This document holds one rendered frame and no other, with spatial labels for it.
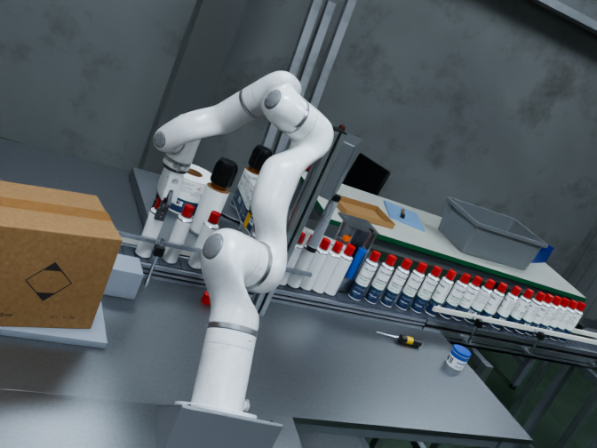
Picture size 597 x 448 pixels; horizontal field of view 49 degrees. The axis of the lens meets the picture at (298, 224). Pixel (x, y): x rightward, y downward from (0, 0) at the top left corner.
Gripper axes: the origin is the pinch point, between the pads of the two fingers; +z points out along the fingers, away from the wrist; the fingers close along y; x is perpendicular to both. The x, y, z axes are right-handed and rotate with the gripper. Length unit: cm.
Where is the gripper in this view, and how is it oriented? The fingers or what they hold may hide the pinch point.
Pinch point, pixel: (158, 211)
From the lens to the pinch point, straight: 211.4
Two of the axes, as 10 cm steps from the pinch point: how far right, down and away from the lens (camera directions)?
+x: -8.6, -2.2, -4.7
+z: -4.0, 8.6, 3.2
